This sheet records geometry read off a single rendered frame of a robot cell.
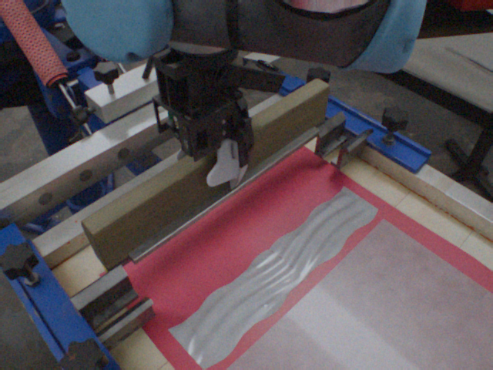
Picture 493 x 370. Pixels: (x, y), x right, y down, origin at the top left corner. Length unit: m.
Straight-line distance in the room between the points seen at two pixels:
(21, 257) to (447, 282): 0.56
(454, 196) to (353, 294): 0.23
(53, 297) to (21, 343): 1.20
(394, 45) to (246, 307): 0.40
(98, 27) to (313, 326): 0.43
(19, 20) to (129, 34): 0.62
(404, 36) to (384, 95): 2.45
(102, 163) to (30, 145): 1.84
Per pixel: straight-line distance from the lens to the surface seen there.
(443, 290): 0.63
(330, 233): 0.63
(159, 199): 0.49
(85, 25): 0.28
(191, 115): 0.45
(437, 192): 0.70
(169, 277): 0.59
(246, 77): 0.47
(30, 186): 0.64
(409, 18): 0.24
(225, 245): 0.61
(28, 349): 1.74
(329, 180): 0.70
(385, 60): 0.25
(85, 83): 0.81
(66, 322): 0.54
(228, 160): 0.51
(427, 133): 2.49
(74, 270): 0.63
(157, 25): 0.26
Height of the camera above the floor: 1.46
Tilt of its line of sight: 47 degrees down
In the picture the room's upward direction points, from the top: straight up
